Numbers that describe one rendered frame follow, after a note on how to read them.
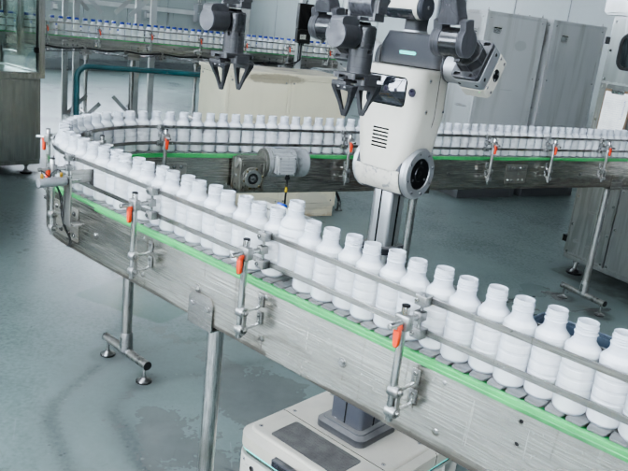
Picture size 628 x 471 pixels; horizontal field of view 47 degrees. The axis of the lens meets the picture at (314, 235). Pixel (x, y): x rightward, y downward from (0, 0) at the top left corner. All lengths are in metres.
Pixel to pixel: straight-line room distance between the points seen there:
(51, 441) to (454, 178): 2.33
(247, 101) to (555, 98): 3.83
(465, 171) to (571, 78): 4.60
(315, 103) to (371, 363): 4.58
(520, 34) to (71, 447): 6.16
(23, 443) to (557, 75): 6.69
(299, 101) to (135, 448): 3.66
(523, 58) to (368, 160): 5.76
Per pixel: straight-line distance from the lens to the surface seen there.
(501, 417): 1.38
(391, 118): 2.17
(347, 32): 1.63
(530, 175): 4.29
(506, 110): 7.86
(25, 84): 6.81
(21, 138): 6.87
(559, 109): 8.40
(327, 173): 3.46
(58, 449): 2.91
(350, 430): 2.51
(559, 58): 8.26
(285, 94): 5.83
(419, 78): 2.13
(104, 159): 2.27
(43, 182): 2.24
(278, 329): 1.69
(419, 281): 1.44
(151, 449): 2.89
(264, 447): 2.49
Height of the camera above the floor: 1.59
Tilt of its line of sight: 16 degrees down
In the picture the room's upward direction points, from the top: 7 degrees clockwise
